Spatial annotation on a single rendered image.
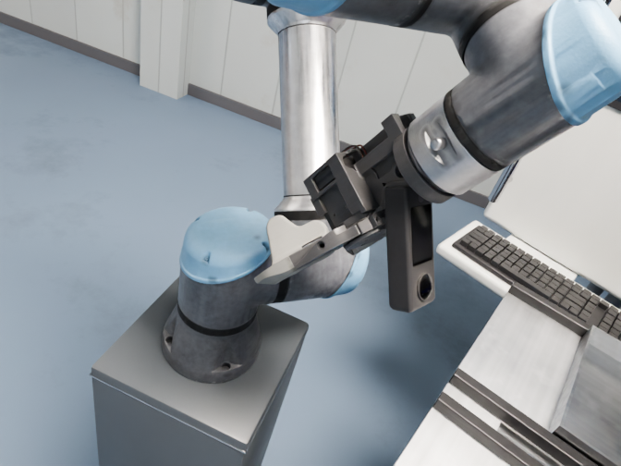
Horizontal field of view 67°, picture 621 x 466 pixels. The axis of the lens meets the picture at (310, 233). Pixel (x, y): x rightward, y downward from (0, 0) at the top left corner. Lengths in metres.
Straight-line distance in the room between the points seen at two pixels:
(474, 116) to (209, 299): 0.40
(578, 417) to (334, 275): 0.41
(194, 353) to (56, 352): 1.12
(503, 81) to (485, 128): 0.03
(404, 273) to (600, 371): 0.55
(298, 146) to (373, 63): 2.37
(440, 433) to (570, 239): 0.72
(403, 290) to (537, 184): 0.86
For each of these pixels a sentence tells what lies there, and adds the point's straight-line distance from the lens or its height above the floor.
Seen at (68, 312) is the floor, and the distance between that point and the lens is 1.89.
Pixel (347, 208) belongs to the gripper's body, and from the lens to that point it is 0.44.
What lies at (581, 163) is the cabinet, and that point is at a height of 1.04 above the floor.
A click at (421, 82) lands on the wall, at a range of 2.99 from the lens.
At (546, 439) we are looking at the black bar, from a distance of 0.73.
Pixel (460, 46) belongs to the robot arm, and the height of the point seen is 1.32.
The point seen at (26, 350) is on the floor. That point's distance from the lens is 1.81.
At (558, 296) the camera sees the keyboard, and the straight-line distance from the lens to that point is 1.13.
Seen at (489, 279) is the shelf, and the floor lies 0.80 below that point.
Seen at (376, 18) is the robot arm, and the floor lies 1.33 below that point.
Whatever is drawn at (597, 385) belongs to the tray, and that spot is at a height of 0.88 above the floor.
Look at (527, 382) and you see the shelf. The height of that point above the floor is 0.88.
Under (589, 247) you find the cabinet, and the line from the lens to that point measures 1.26.
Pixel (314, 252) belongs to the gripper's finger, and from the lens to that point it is 0.43.
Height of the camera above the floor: 1.39
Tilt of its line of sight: 36 degrees down
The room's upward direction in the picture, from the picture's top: 16 degrees clockwise
